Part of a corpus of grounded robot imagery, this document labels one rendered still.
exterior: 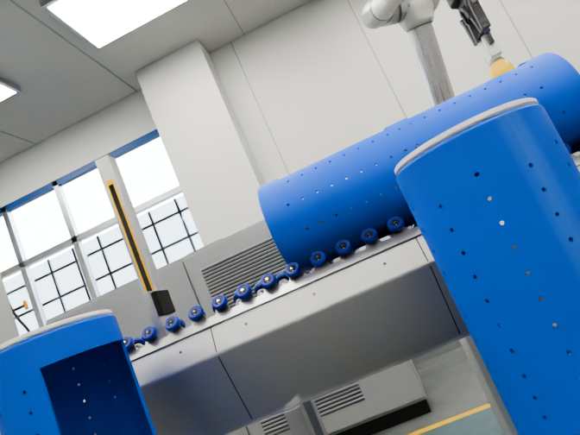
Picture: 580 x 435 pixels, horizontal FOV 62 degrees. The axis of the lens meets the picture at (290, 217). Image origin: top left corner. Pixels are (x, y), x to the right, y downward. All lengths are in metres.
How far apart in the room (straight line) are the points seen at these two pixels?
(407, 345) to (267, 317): 0.37
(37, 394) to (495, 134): 0.97
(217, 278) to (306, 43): 2.52
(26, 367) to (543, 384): 0.94
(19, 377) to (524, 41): 4.43
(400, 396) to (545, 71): 2.11
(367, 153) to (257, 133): 3.27
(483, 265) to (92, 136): 4.69
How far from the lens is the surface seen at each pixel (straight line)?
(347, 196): 1.26
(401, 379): 3.02
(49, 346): 1.11
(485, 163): 0.82
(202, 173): 4.28
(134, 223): 1.94
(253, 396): 1.38
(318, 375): 1.34
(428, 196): 0.86
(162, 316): 1.51
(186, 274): 3.20
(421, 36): 2.16
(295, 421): 1.37
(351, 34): 4.72
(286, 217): 1.27
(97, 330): 1.14
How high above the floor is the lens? 0.88
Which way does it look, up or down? 10 degrees up
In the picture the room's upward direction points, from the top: 23 degrees counter-clockwise
